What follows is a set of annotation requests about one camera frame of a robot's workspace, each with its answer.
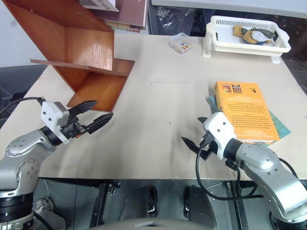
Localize black table frame leg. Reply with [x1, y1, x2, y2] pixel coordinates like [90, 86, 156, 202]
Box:
[89, 183, 121, 229]

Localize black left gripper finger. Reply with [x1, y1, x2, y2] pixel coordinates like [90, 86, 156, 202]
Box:
[68, 100, 99, 118]
[86, 112, 114, 135]

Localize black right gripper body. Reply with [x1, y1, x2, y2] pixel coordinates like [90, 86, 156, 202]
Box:
[198, 132, 216, 160]

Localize brown wooden bookshelf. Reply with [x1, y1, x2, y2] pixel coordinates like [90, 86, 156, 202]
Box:
[2, 0, 136, 113]

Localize white plastic basket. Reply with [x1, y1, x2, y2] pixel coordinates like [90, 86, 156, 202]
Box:
[202, 15, 292, 64]

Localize maroon book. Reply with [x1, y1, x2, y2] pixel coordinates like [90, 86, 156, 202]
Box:
[103, 0, 148, 28]

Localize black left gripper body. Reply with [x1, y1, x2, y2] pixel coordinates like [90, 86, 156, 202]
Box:
[61, 116, 88, 140]

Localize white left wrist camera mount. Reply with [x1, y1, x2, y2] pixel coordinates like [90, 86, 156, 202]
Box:
[40, 101, 71, 145]

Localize dark rounded shape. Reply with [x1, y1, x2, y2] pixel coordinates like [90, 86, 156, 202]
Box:
[183, 185, 218, 223]
[143, 185, 159, 218]

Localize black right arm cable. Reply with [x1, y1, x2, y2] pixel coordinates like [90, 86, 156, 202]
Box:
[195, 135, 299, 201]

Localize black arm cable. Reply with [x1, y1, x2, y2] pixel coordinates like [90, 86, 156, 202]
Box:
[195, 135, 299, 201]
[0, 96, 46, 120]

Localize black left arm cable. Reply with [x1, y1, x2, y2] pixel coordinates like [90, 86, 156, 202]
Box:
[0, 96, 46, 120]

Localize teal book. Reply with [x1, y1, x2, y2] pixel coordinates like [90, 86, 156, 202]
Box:
[206, 95, 292, 146]

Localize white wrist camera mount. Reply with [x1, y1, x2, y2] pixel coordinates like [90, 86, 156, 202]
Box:
[203, 112, 237, 161]
[40, 101, 71, 145]

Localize clear plastic box of bits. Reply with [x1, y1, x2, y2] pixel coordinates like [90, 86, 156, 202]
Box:
[168, 33, 194, 55]

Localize cloths in basket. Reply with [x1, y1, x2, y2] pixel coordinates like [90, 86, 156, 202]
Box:
[232, 25, 277, 46]

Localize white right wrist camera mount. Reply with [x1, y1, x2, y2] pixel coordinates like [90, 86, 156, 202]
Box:
[203, 112, 237, 161]

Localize orange book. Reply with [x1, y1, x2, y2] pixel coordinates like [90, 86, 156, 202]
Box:
[214, 80, 282, 142]

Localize grey sneaker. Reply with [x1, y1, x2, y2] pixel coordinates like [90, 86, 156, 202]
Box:
[35, 197, 54, 214]

